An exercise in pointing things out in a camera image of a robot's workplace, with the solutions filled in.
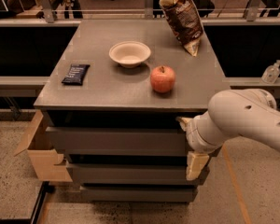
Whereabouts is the open cardboard box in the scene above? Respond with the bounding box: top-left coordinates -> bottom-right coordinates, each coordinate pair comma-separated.
14,110 -> 72,182

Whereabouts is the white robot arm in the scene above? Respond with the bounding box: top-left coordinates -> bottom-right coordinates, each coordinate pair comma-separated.
176,89 -> 280,181

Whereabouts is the dark blue snack packet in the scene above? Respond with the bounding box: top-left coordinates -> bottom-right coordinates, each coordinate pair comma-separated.
62,64 -> 91,86

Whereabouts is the grey drawer cabinet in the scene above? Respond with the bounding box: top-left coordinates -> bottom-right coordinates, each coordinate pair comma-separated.
35,19 -> 229,192

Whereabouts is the grey top drawer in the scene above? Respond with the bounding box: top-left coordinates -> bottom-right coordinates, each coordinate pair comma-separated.
46,127 -> 192,157

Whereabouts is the grey bottom drawer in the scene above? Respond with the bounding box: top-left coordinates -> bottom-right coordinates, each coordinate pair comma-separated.
80,186 -> 198,203

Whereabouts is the grey drawer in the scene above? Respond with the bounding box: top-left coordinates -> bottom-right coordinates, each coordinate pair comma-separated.
66,162 -> 209,185
80,186 -> 198,203
46,127 -> 192,157

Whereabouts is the brown chip bag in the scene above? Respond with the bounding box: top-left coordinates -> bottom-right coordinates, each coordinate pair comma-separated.
159,0 -> 203,57

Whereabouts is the metal railing with posts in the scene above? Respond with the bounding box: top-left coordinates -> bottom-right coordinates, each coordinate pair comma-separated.
0,0 -> 280,24

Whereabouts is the grey side shelf ledge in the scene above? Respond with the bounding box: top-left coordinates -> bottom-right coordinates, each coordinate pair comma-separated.
0,77 -> 49,97

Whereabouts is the clear sanitizer pump bottle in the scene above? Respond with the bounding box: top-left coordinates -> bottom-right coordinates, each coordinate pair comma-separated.
261,60 -> 280,84

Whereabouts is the white paper bowl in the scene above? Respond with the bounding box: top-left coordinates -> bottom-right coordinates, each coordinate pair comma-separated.
109,41 -> 151,68

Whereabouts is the grey middle drawer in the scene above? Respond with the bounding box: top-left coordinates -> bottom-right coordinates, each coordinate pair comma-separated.
66,162 -> 209,185

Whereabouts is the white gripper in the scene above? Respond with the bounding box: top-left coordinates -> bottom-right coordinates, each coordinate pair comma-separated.
175,116 -> 223,181

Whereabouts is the red apple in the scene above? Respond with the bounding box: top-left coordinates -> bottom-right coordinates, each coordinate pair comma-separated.
150,65 -> 175,93

